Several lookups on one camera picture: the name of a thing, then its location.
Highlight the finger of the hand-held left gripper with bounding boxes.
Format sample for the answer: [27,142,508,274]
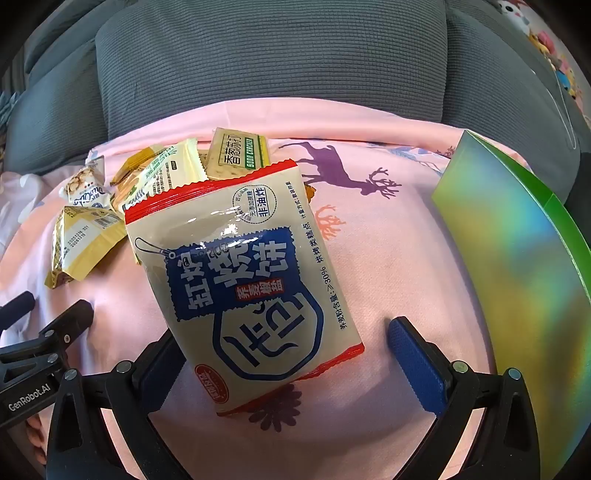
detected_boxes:
[0,295,37,326]
[0,299,95,370]

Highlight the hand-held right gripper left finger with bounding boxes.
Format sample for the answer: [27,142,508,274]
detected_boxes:
[46,330,186,480]

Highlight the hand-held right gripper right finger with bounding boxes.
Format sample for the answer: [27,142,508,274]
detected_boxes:
[387,316,541,480]

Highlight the yellow barcode packet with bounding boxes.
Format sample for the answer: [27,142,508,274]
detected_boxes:
[44,205,127,289]

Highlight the large beige red-edged snack packet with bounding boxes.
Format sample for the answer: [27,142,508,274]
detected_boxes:
[124,159,365,418]

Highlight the green holographic box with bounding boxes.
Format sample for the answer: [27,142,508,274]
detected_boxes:
[431,129,591,480]

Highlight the pale yellow green-print packet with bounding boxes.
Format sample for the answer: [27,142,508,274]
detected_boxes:
[121,138,206,210]

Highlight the lilac spotted sheet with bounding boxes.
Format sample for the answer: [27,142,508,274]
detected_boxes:
[0,171,70,259]

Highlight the pink deer-print blanket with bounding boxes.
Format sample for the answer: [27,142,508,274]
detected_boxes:
[0,99,532,480]

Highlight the white peanut packet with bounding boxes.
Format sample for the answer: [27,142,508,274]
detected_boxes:
[59,156,116,210]

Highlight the small yellow packet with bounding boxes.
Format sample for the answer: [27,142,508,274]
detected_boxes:
[110,145,164,185]

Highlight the green-striped cracker packet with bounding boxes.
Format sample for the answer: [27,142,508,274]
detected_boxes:
[204,128,271,182]

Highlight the grey sofa cushions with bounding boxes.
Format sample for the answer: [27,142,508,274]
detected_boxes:
[0,0,591,208]

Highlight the grey ribbed cushion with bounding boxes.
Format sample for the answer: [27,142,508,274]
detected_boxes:
[95,0,451,139]

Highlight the row of plush toys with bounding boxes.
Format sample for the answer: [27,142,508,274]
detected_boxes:
[496,0,583,99]

